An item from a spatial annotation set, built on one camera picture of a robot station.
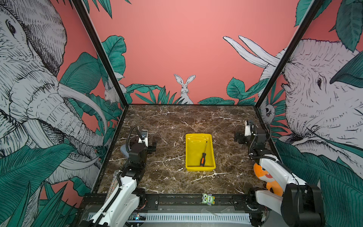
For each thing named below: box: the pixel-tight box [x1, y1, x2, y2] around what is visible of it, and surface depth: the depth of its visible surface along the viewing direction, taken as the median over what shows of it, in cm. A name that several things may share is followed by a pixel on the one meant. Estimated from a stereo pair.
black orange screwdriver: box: [199, 140, 208, 167], surface depth 89 cm
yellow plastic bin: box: [185, 133, 217, 172], surface depth 93 cm
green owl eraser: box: [201, 192, 216, 206], surface depth 76 cm
